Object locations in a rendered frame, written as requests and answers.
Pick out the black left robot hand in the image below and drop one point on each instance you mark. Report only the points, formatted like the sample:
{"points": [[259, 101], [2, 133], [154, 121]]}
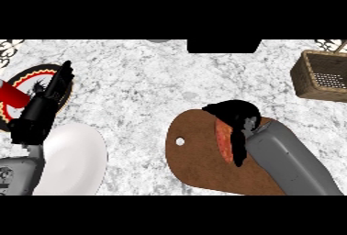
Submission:
{"points": [[40, 105]]}

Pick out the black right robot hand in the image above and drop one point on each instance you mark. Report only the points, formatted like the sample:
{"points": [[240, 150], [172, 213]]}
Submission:
{"points": [[237, 119]]}

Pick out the orange sweet potato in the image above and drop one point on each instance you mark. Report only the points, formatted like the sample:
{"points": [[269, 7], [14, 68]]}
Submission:
{"points": [[223, 139]]}

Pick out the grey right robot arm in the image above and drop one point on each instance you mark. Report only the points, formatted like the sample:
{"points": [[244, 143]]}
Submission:
{"points": [[288, 162]]}

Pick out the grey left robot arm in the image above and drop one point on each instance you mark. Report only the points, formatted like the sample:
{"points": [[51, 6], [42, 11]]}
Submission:
{"points": [[18, 174]]}

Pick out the brown wooden cutting board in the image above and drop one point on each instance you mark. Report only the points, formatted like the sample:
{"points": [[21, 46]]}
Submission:
{"points": [[203, 159]]}

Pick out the brown wicker basket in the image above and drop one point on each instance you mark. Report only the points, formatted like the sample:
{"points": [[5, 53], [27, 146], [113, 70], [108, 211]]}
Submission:
{"points": [[322, 76]]}

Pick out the black patterned round plate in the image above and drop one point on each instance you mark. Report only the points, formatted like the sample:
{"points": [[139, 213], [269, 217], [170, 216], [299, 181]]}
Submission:
{"points": [[24, 88]]}

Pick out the red can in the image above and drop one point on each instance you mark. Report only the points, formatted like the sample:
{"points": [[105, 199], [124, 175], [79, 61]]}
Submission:
{"points": [[11, 95]]}

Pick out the black and white patterned cloth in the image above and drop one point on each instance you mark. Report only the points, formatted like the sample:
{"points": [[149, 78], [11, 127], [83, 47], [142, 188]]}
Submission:
{"points": [[331, 44], [9, 50]]}

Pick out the white oval plate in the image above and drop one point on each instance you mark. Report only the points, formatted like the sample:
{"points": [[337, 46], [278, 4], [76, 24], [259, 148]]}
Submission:
{"points": [[74, 160]]}

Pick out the black appliance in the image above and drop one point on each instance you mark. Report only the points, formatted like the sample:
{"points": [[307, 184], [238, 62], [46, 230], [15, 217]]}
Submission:
{"points": [[223, 46]]}

